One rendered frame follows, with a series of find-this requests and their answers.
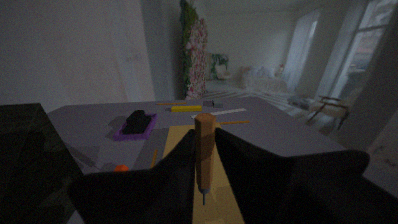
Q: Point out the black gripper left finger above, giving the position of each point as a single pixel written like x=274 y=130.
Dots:
x=168 y=186

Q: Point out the yellow rectangular block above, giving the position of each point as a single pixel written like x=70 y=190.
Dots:
x=186 y=108

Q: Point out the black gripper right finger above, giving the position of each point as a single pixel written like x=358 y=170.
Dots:
x=263 y=182

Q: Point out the tan panel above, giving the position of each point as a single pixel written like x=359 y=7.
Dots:
x=220 y=204

